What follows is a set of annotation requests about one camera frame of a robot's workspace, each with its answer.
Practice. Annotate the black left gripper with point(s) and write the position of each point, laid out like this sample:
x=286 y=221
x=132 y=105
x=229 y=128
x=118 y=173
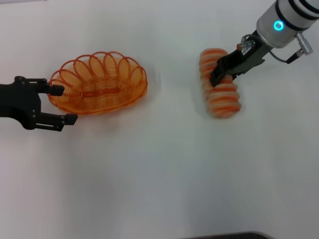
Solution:
x=17 y=102

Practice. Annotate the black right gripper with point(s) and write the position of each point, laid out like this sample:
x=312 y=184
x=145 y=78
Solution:
x=245 y=61

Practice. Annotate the orange striped bread roll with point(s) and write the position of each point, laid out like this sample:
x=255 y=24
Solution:
x=221 y=102

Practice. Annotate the dark rounded robot base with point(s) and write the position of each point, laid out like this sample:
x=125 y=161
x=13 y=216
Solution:
x=224 y=236

